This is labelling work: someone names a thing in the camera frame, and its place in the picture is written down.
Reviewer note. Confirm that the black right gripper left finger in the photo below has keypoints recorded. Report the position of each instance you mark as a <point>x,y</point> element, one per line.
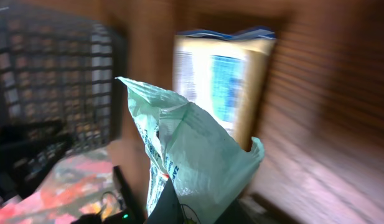
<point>167,209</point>

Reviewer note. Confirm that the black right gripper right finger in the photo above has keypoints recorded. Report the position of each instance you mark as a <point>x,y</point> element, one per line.
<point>235,214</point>

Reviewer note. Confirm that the mint green snack packet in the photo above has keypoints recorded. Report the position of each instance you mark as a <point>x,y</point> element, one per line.
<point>207,167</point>

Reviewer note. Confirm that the cream blue snack bag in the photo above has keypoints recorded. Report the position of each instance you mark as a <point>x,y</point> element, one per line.
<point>224,75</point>

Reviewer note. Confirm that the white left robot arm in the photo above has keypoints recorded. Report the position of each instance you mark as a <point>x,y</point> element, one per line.
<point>28,152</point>

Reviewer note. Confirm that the grey plastic mesh basket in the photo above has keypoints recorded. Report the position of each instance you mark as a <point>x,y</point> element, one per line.
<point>58,66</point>

